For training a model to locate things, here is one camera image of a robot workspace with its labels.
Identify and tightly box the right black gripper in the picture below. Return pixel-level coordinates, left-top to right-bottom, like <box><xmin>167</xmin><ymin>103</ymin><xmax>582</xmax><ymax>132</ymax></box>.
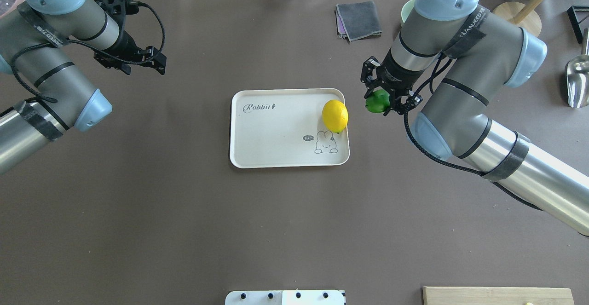
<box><xmin>360</xmin><ymin>56</ymin><xmax>422</xmax><ymax>116</ymax></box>

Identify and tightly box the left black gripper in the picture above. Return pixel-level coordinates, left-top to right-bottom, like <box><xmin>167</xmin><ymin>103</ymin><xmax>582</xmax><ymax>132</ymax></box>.
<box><xmin>94</xmin><ymin>31</ymin><xmax>167</xmax><ymax>76</ymax></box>

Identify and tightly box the green lime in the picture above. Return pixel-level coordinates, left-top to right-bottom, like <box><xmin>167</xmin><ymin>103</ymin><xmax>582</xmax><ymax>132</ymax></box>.
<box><xmin>365</xmin><ymin>89</ymin><xmax>391</xmax><ymax>114</ymax></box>

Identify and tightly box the yellow lemon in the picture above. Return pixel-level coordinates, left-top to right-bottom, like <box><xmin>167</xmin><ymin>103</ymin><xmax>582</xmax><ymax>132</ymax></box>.
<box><xmin>322</xmin><ymin>99</ymin><xmax>349</xmax><ymax>133</ymax></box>

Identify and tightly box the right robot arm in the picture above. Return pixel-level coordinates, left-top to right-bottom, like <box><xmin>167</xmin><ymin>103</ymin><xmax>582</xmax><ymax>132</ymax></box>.
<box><xmin>360</xmin><ymin>0</ymin><xmax>589</xmax><ymax>236</ymax></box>

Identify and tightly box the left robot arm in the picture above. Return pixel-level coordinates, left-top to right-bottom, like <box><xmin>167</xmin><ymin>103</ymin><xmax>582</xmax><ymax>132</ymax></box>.
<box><xmin>0</xmin><ymin>0</ymin><xmax>167</xmax><ymax>173</ymax></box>

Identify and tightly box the cream rabbit tray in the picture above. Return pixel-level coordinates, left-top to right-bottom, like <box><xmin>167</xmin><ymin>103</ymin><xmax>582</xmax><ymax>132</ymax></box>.
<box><xmin>229</xmin><ymin>88</ymin><xmax>350</xmax><ymax>169</ymax></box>

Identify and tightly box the black glass rack tray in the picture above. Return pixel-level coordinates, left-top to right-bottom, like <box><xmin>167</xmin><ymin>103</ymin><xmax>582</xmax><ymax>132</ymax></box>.
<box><xmin>566</xmin><ymin>5</ymin><xmax>589</xmax><ymax>44</ymax></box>

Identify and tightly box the grey folded cloth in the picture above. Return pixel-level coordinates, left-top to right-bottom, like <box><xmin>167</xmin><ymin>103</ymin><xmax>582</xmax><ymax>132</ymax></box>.
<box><xmin>335</xmin><ymin>0</ymin><xmax>381</xmax><ymax>42</ymax></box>

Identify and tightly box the mint green bowl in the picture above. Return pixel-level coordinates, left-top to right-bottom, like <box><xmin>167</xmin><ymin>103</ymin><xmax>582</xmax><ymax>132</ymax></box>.
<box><xmin>400</xmin><ymin>0</ymin><xmax>416</xmax><ymax>26</ymax></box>

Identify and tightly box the wooden mug tree stand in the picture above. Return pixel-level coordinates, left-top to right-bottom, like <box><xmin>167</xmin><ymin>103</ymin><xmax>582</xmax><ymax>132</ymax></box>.
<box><xmin>492</xmin><ymin>0</ymin><xmax>543</xmax><ymax>37</ymax></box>

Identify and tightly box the metal scoop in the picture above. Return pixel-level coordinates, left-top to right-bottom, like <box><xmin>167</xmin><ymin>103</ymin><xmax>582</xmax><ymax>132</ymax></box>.
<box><xmin>566</xmin><ymin>28</ymin><xmax>589</xmax><ymax>109</ymax></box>

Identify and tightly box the wooden cutting board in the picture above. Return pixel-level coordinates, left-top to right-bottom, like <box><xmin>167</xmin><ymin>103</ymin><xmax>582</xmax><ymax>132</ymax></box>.
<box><xmin>422</xmin><ymin>286</ymin><xmax>575</xmax><ymax>305</ymax></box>

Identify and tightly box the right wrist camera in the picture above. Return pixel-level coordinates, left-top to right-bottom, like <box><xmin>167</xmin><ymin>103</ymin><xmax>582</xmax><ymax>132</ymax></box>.
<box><xmin>396</xmin><ymin>91</ymin><xmax>423</xmax><ymax>115</ymax></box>

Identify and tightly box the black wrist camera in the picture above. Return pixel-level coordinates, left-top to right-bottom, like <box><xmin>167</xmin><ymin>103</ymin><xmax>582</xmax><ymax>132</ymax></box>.
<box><xmin>94</xmin><ymin>0</ymin><xmax>139</xmax><ymax>28</ymax></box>

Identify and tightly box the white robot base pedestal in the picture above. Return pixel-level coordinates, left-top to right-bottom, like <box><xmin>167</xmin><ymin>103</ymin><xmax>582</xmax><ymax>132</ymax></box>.
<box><xmin>225</xmin><ymin>289</ymin><xmax>347</xmax><ymax>305</ymax></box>

